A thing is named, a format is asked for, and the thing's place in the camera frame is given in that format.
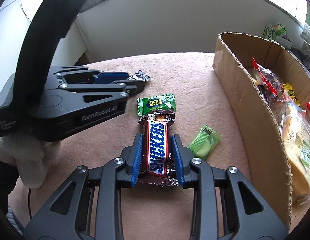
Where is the person's left hand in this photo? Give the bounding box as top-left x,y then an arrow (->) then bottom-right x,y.
0,136 -> 61,188

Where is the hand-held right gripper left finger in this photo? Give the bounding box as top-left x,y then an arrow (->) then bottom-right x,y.
23,133 -> 143,240

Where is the green tissue box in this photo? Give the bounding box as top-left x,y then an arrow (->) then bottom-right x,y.
262,24 -> 287,40

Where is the cardboard box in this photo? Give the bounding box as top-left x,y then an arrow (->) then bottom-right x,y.
212,32 -> 310,233

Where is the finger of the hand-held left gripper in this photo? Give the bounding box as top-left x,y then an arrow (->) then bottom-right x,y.
53,65 -> 130,84
58,79 -> 145,105

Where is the brown chocolate bar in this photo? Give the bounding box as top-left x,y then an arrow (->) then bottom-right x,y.
137,114 -> 180,188

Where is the black candy wrapper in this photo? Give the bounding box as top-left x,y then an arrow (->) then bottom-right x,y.
126,70 -> 151,82

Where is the light green snack packet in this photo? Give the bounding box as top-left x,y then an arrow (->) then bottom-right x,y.
188,125 -> 222,161

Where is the green candy wrapper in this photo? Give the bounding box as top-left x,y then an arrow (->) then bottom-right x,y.
137,93 -> 176,117

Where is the bread packet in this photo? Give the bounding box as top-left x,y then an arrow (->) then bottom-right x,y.
279,101 -> 310,203

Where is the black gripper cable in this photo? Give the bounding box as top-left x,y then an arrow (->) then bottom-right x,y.
27,187 -> 33,221

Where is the dark patterned cloth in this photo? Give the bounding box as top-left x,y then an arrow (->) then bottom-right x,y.
294,47 -> 310,75

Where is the yellow snack packet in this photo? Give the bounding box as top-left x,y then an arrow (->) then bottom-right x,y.
283,83 -> 301,107

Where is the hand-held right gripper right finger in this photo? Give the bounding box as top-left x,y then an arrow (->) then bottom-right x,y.
171,134 -> 288,240

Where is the striped cloth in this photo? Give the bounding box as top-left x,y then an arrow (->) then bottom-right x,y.
6,205 -> 25,237

